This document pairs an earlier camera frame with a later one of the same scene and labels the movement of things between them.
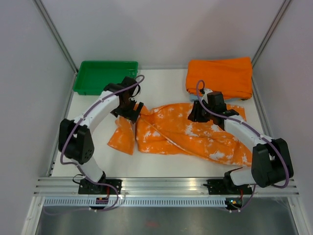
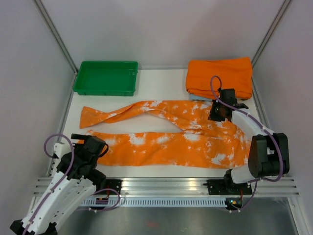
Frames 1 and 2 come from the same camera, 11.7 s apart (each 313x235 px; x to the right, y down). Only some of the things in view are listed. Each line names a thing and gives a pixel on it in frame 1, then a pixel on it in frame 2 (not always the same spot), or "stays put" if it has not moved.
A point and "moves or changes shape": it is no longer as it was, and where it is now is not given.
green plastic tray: (92, 77) stays put
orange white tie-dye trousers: (164, 127) moves or changes shape
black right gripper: (195, 115) → (212, 116)
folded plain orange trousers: (232, 77) stays put
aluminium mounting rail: (55, 186) stays put
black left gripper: (131, 114) → (77, 146)
